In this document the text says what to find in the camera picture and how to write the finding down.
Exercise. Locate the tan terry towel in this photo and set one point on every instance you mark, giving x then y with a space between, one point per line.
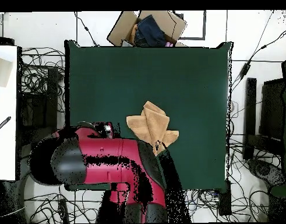
152 121

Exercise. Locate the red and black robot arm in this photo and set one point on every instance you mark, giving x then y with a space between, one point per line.
110 149

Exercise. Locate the pink cloth item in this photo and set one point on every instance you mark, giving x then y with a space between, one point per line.
169 44

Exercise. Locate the dark green table cloth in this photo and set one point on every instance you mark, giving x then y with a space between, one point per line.
133 77

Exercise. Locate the black equipment rack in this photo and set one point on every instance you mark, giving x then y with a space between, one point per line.
37 112

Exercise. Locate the brown cardboard box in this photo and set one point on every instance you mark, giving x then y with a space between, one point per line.
121 30

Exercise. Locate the dark blue jeans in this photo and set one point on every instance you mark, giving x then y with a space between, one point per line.
149 30

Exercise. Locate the black striped tool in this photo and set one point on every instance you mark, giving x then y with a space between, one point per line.
2 124

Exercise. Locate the white desk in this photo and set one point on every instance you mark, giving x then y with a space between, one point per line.
5 151

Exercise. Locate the beige box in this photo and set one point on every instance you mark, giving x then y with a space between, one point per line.
1 72

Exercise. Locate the black upright stand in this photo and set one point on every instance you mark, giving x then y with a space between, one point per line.
250 116

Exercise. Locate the black monitor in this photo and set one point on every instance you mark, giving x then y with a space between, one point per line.
272 109

